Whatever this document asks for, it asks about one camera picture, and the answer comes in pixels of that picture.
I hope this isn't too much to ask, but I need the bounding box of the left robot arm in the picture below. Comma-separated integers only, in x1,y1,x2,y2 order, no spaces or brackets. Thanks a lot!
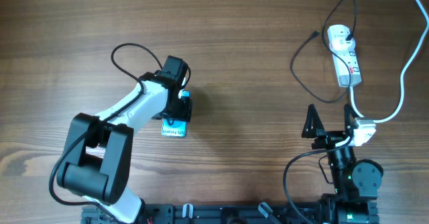
53,56,192,223

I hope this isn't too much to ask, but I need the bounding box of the white power strip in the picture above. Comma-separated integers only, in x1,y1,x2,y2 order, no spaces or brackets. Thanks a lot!
327,25,362,88

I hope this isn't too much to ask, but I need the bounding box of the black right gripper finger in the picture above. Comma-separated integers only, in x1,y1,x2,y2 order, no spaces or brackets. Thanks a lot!
301,104,325,138
343,104,358,129

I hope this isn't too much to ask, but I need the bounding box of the black left camera cable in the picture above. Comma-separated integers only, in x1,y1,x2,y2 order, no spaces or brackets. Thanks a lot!
48,42,192,207

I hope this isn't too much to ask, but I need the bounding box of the black USB charging cable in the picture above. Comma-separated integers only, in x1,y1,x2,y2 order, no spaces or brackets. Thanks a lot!
290,0,358,104

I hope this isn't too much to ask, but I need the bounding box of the black camera cable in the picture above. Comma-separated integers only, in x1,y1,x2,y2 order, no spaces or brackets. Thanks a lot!
283,136,353,224
48,42,192,207

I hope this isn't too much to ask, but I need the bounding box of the white USB charger plug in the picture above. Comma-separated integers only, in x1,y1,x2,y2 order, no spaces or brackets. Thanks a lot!
329,37,355,53

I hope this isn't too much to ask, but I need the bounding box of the blue Galaxy smartphone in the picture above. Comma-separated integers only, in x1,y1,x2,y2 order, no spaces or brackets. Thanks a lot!
162,90,190,137

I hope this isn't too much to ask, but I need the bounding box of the white power strip cord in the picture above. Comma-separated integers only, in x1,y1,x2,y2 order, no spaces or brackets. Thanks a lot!
349,0,429,124

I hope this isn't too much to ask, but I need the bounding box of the black right camera cable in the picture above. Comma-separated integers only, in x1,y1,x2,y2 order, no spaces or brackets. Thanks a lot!
283,136,353,224

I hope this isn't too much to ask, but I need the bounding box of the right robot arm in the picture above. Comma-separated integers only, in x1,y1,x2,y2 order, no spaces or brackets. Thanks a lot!
299,104,383,224

